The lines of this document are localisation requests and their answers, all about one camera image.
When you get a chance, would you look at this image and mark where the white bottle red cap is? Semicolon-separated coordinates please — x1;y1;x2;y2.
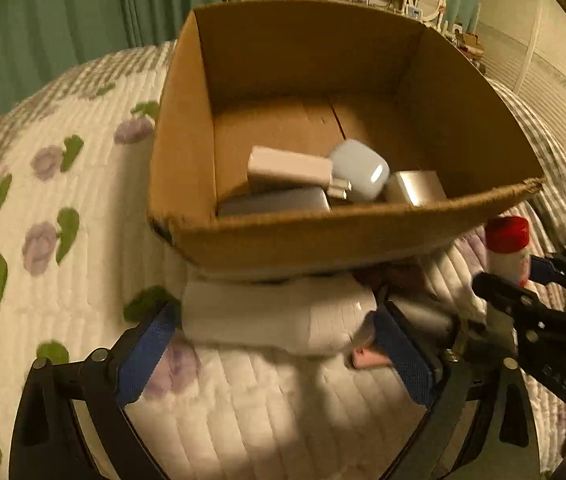
484;216;530;287

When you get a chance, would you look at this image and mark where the white cylindrical device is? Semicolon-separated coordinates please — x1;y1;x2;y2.
181;273;376;356

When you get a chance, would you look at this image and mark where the silver metallic box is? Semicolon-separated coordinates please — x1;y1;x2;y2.
385;170;447;206

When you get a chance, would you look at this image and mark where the white floral quilt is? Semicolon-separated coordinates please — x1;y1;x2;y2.
0;44;424;479

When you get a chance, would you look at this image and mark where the light blue earbuds case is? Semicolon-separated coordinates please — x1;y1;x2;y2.
329;140;390;203

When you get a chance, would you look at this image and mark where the grey flat power bank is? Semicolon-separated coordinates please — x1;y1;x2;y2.
217;186;330;217

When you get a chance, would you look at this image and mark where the white louvered wardrobe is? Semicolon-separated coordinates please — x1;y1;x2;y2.
477;0;566;151

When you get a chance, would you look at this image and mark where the white charger adapter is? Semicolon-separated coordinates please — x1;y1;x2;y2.
247;145;353;200

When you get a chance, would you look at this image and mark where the brown cardboard box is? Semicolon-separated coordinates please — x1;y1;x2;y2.
147;0;544;280

